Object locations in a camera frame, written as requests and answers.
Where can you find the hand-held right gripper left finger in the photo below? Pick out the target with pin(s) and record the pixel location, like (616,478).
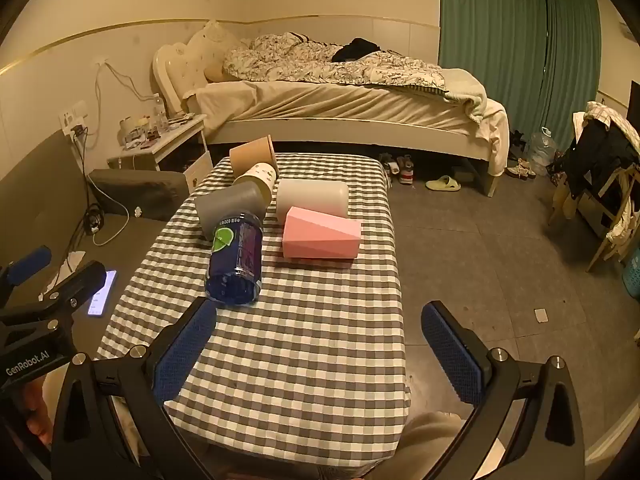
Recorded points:
(184,347)

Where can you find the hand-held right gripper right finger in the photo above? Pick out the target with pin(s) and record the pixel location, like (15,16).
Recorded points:
(450,355)

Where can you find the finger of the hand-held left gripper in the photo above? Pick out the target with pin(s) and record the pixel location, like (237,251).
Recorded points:
(31,262)
(80,282)

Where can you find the grey cup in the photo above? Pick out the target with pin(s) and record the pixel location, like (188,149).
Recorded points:
(227,205)

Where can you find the pink faceted cup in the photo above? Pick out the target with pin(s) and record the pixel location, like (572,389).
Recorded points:
(320,237)

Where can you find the white printed paper cup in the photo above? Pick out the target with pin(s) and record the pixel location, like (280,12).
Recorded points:
(257,177)

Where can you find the tan cup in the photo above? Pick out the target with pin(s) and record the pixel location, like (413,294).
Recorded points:
(251,155)

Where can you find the crumpled white tissue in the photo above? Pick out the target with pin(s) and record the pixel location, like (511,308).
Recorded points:
(67,265)

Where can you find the lit smartphone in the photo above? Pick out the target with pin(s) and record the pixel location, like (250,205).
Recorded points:
(103,292)

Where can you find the person's leg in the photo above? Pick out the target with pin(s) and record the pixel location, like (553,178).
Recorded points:
(430,442)

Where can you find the white paper scrap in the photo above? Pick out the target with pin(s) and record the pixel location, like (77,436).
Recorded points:
(540,315)

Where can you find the blue plastic bottle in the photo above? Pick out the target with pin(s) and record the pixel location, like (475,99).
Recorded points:
(234,257)

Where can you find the grey checked tablecloth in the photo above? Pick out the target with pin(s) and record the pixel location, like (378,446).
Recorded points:
(300,340)

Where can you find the white nightstand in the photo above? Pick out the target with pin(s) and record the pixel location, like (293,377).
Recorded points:
(172,152)

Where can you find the green slipper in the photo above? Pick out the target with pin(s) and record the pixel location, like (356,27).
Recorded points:
(442,183)

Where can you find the clear plastic bottle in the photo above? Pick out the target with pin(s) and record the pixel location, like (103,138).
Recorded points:
(159,112)

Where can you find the pair of sneakers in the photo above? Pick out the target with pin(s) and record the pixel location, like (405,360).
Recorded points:
(400,166)

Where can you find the blue laundry basket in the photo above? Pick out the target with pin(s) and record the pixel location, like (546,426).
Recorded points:
(632,275)

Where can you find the light sandals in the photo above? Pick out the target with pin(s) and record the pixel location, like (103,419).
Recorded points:
(522,169)

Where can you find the wooden chair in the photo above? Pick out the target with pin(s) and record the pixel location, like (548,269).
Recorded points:
(607,220)

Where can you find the large water jug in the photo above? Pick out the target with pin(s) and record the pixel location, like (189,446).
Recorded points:
(542,150)

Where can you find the black jacket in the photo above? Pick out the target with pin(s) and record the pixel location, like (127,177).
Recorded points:
(595,155)

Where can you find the cream blanket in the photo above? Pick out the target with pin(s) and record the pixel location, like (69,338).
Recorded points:
(475,97)

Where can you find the cream bed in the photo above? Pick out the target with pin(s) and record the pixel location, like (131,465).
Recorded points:
(350,110)

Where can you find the cream ruffled pillow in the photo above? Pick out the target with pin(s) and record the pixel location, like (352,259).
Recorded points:
(215,35)

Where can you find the green curtain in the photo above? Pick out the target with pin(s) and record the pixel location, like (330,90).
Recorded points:
(515,45)

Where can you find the patterned quilt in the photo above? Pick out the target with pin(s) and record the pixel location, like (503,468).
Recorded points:
(325,62)

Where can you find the black garment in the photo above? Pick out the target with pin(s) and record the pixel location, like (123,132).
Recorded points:
(357,49)

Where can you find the wall socket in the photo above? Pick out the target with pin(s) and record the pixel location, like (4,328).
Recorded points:
(72,117)

